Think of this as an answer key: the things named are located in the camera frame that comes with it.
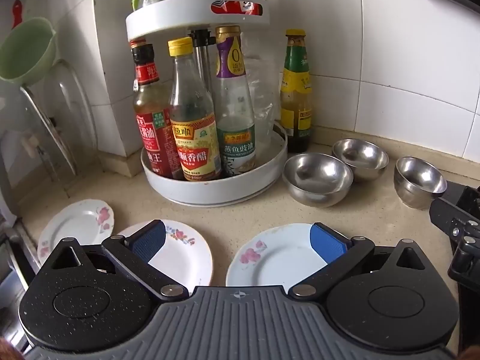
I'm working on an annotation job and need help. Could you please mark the stainless steel sink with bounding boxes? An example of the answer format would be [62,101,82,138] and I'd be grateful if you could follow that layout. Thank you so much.
[0,180,46,353]

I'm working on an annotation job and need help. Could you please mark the glass pot lid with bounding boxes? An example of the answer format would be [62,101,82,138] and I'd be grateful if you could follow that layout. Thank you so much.
[19,60,94,181]

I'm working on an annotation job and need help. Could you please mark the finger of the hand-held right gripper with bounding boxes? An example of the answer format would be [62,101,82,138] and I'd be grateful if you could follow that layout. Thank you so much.
[444,182,480,211]
[429,197,480,282]

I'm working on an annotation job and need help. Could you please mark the red hanging hook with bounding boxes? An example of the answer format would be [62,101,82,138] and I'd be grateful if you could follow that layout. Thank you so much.
[11,0,24,29]

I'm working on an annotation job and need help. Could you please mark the green plastic basin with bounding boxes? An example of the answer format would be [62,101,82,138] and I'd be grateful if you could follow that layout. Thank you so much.
[0,17,58,85]

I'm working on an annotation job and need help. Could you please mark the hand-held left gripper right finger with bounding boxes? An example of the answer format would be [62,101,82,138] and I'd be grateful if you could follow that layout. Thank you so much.
[289,222,439,302]

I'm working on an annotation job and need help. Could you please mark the green yellow label bottle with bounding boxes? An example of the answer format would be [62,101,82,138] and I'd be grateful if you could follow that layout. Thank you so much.
[279,29,314,154]

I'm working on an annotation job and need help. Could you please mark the white two-tier rotating rack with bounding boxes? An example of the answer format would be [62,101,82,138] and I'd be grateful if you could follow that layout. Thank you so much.
[125,0,289,207]

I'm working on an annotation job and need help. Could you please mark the yellow cap vinegar bottle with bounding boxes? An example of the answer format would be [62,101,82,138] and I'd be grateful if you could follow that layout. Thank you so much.
[167,37,223,181]

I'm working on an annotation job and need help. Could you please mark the stainless steel bowl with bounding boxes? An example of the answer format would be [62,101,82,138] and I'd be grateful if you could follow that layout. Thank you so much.
[332,139,389,182]
[283,152,354,208]
[394,156,448,210]

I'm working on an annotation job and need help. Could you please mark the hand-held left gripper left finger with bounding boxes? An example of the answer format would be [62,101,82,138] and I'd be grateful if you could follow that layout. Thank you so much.
[39,219,190,302]

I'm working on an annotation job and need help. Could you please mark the purple label sauce bottle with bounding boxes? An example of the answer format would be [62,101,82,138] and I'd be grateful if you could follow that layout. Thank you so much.
[214,25,257,177]

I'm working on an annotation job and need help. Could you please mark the red label soy sauce bottle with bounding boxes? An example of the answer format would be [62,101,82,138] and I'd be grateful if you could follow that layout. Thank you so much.
[130,39,181,181]

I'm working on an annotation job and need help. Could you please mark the white floral plate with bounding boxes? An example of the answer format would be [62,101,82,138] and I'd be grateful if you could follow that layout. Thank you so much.
[37,199,115,267]
[114,219,214,296]
[226,223,351,287]

